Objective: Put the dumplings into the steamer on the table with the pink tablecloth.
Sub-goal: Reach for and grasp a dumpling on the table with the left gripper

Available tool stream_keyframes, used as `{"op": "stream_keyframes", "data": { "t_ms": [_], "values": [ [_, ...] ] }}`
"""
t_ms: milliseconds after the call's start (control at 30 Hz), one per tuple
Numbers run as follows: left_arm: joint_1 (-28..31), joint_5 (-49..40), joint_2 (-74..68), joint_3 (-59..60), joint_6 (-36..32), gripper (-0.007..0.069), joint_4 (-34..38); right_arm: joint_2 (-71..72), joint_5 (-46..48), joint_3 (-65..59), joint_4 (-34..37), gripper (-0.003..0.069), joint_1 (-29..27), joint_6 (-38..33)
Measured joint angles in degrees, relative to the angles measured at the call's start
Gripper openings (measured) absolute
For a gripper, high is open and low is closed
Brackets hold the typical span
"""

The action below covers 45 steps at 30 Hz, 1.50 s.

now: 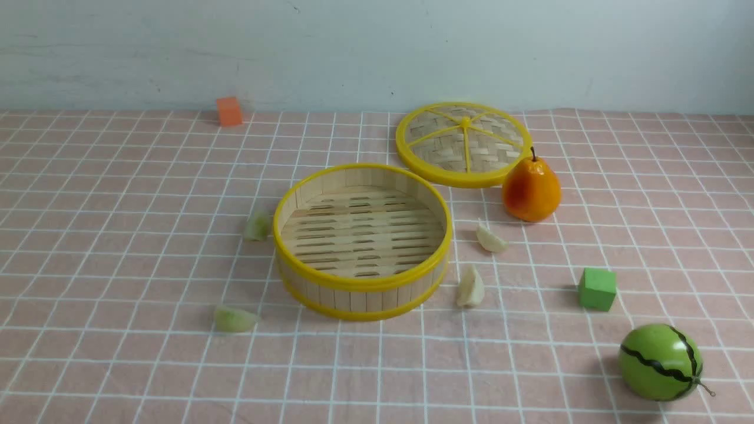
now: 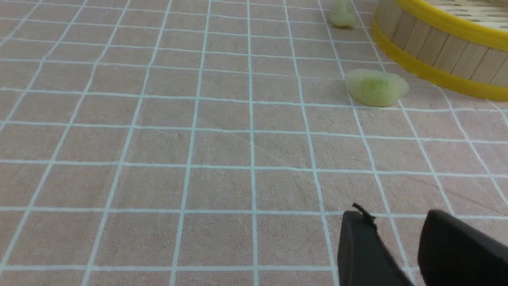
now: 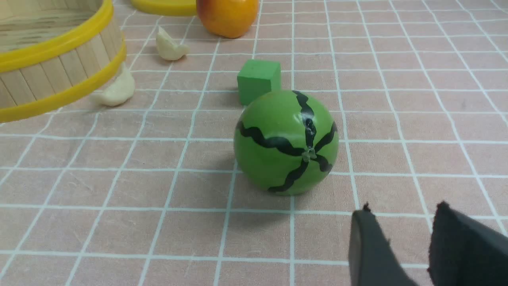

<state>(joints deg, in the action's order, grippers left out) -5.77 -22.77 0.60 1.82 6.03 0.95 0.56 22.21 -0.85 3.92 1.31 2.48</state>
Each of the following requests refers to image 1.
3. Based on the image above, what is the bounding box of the white dumpling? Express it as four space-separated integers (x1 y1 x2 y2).
475 220 508 253
456 264 485 308

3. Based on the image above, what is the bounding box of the green foam cube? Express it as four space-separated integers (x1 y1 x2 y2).
577 267 617 312

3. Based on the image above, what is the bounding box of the yellow bamboo steamer tray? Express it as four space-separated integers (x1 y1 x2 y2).
272 163 453 320

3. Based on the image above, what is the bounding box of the green dumpling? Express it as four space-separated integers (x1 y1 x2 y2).
214 305 260 333
243 211 272 241

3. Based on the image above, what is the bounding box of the orange toy pear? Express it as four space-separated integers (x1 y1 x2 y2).
502 147 562 223

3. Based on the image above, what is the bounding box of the green toy watermelon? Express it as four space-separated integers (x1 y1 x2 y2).
619 324 716 402

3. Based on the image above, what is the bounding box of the orange foam cube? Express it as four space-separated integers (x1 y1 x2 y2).
216 96 243 128

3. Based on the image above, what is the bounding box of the yellow bamboo steamer lid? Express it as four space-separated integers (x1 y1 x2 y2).
394 102 533 188

